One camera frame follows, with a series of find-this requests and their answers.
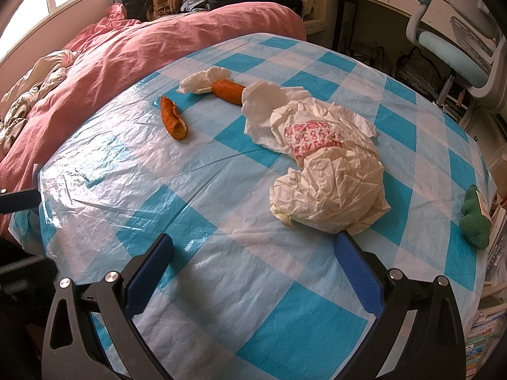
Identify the stack of books on floor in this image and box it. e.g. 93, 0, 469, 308
466, 202, 506, 379

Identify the blue grey office chair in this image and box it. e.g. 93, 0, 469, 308
406, 0, 506, 113

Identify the beige cloth on bed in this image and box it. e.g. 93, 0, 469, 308
1, 49, 78, 159

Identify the green plush toy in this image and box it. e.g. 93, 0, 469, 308
459, 184, 491, 250

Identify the white plastic bag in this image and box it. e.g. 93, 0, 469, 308
241, 81, 390, 235

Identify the pink duvet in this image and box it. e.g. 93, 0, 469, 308
0, 1, 307, 239

